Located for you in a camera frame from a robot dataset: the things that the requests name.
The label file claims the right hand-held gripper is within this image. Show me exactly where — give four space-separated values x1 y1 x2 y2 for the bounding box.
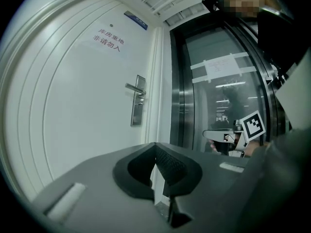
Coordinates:
202 110 266 158

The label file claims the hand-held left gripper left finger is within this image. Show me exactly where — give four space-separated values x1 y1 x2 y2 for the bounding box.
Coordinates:
31 142 171 233

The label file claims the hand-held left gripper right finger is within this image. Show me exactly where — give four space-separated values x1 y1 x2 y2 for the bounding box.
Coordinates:
155 142 255 233

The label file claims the silver door lock plate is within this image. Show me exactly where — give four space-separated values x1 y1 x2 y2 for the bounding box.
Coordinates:
130 74 147 127

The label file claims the person's right forearm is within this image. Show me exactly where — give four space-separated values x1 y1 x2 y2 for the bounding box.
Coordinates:
245 139 271 158

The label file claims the glass partition with paper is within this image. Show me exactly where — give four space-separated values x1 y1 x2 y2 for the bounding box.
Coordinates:
169 7 289 156

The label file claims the blue door sign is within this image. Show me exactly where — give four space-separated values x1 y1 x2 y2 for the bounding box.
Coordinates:
123 10 149 31

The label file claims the white paper sign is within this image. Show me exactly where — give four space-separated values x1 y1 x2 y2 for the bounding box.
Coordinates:
85 25 129 58

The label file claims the person's right hand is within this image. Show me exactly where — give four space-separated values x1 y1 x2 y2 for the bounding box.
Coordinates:
208 140 220 153

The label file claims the taped white paper notice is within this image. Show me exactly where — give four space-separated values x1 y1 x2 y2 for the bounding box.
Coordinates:
190 51 258 84

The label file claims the person's dark top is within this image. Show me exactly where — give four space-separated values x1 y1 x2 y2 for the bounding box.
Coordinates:
256 5 311 71

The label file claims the silver door lever handle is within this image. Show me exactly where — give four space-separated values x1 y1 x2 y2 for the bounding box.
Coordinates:
124 82 147 96

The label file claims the black head-worn camera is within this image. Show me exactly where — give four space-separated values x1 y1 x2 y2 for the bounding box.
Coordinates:
202 0 221 12

